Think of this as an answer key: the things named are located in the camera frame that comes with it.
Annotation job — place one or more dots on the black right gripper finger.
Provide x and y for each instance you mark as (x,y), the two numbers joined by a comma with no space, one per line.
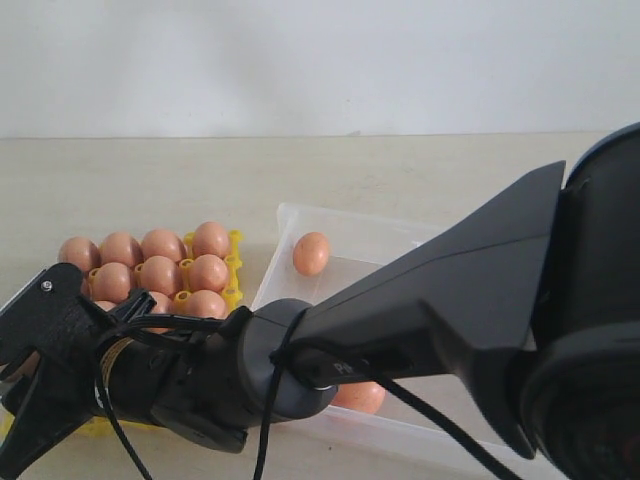
(33,435)
(17,397)

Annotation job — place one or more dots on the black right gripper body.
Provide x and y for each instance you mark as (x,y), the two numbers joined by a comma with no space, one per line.
(81,387)

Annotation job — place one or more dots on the brown egg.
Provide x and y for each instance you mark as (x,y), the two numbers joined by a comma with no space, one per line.
(161,274)
(165,243)
(205,304)
(211,238)
(163,305)
(81,252)
(121,247)
(311,254)
(208,272)
(105,305)
(366,397)
(27,369)
(111,282)

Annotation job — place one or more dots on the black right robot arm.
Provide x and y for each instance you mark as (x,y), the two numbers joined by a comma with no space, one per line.
(532,301)

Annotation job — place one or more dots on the yellow plastic egg tray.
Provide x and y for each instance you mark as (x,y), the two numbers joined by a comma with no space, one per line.
(231,294)

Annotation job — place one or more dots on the clear plastic bin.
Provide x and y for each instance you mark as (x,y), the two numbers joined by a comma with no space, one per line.
(360,244)

